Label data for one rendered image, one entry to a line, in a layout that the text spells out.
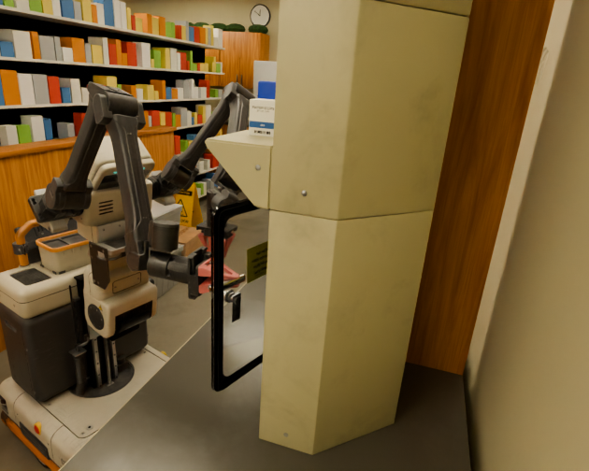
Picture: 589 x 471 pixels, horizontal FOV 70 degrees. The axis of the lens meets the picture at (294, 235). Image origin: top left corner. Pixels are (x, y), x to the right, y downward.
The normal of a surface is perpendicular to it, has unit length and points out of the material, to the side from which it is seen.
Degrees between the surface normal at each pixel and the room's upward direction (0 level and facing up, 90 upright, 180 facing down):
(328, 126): 90
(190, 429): 0
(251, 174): 90
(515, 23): 90
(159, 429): 0
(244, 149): 90
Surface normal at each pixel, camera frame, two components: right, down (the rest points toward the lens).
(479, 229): -0.30, 0.31
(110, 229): 0.82, 0.25
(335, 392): 0.46, 0.33
